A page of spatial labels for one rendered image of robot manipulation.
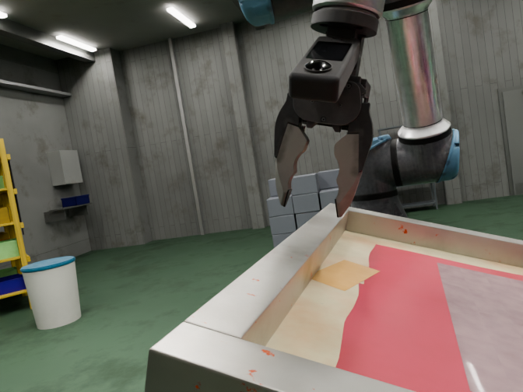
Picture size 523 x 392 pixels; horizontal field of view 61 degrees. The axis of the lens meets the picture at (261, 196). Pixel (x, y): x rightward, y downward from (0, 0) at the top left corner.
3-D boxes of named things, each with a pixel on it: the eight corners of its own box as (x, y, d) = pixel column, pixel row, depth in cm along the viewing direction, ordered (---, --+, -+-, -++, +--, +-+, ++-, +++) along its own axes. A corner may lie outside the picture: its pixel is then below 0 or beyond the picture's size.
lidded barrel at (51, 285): (19, 333, 489) (7, 271, 484) (56, 313, 545) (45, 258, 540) (63, 330, 474) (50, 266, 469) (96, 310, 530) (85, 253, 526)
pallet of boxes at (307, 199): (354, 243, 686) (343, 167, 678) (356, 253, 612) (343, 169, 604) (282, 251, 708) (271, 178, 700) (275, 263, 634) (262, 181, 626)
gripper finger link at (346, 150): (369, 209, 53) (363, 131, 52) (365, 218, 47) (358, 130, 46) (342, 211, 53) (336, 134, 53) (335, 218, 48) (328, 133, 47)
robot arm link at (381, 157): (353, 191, 119) (346, 141, 118) (405, 185, 113) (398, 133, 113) (344, 197, 108) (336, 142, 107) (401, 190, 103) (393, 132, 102)
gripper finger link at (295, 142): (294, 201, 55) (324, 132, 53) (282, 208, 50) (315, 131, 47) (272, 190, 56) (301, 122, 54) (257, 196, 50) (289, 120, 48)
